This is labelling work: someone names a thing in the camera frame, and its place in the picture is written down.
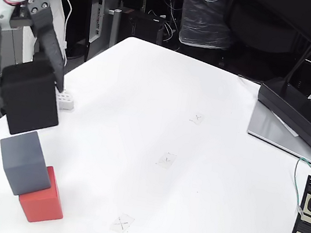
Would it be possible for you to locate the black block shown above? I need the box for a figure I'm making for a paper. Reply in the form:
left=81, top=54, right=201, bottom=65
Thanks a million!
left=0, top=55, right=68, bottom=141

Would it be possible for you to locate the grey block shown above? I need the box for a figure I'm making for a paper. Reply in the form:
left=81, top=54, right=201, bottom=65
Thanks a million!
left=0, top=125, right=59, bottom=201

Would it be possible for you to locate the white perforated table clamp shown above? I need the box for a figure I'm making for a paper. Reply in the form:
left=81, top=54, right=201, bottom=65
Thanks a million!
left=54, top=89, right=77, bottom=112

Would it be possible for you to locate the black computer case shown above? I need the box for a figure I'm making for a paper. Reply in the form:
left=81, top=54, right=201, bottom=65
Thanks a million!
left=117, top=7, right=167, bottom=46

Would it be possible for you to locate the plastic wrapped black bin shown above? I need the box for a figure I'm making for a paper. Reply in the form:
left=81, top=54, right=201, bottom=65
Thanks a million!
left=173, top=0, right=240, bottom=52

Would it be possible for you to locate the red block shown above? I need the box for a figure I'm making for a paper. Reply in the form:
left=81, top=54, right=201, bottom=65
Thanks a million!
left=15, top=161, right=71, bottom=228

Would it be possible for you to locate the silver monitor stand base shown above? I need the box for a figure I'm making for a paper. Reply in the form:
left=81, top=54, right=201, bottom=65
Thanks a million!
left=243, top=100, right=311, bottom=172

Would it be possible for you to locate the black power adapter brick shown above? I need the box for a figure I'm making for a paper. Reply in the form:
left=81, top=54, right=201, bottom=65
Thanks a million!
left=250, top=74, right=311, bottom=150

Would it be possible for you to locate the black monitor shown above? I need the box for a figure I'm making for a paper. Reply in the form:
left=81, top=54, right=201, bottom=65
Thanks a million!
left=225, top=0, right=311, bottom=70

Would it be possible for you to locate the silver post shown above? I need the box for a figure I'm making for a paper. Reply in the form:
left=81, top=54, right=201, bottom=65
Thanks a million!
left=103, top=8, right=122, bottom=50

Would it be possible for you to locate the green cable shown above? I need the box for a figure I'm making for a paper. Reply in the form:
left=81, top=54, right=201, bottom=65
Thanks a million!
left=287, top=156, right=311, bottom=217

